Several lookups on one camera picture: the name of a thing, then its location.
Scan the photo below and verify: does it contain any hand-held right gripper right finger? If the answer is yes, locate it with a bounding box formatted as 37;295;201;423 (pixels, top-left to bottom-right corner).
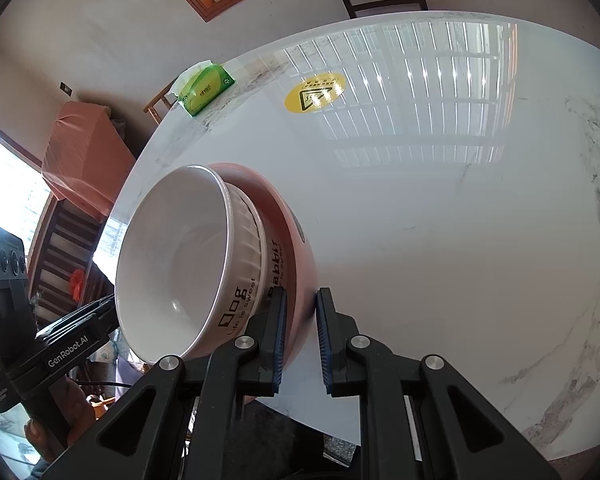
315;287;563;480

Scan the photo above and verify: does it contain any bright side window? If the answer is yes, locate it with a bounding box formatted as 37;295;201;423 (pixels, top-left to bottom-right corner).
0;112;51;241

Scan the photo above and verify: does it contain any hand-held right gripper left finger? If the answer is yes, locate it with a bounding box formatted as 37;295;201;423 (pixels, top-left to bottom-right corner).
40;286;288;480

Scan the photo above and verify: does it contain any pink bowl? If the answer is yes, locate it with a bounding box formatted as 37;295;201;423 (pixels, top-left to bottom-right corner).
206;162;320;405

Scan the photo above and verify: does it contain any yellow round sticker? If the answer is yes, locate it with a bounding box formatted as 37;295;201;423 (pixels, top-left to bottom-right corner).
285;74;344;112

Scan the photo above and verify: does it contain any white ribbed bowl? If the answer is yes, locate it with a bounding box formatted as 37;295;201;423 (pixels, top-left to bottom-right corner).
115;164;287;361

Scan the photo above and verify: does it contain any light wooden chair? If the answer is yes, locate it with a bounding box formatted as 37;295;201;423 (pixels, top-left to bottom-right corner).
143;77;178;125

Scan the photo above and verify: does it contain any person's left hand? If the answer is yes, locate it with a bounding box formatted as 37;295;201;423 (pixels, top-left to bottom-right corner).
24;375;103;468

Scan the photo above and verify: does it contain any orange cloth cover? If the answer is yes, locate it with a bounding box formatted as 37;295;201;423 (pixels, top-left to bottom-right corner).
41;101;137;221

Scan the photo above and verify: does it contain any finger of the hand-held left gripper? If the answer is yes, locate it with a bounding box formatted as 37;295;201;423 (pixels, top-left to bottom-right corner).
35;294;117;343

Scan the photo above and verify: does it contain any green tissue pack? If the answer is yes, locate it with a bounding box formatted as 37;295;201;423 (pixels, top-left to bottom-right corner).
172;60;236;118

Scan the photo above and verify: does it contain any dark wooden bench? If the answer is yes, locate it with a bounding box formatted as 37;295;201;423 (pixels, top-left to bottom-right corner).
27;190;116;321

